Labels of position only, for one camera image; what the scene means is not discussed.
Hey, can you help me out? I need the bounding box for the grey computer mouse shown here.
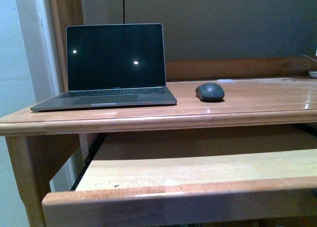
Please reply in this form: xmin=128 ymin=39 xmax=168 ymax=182
xmin=195 ymin=83 xmax=225 ymax=102

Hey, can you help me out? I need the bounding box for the grey laptop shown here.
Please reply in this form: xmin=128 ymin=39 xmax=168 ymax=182
xmin=31 ymin=23 xmax=177 ymax=112

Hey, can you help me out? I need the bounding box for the wooden desk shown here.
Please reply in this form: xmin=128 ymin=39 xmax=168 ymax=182
xmin=0 ymin=57 xmax=317 ymax=227

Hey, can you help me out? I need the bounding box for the wooden keyboard tray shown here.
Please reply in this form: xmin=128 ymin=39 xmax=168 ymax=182
xmin=42 ymin=145 xmax=317 ymax=227

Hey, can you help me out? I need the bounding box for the black drawer rail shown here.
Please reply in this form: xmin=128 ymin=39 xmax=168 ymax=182
xmin=70 ymin=133 xmax=107 ymax=191

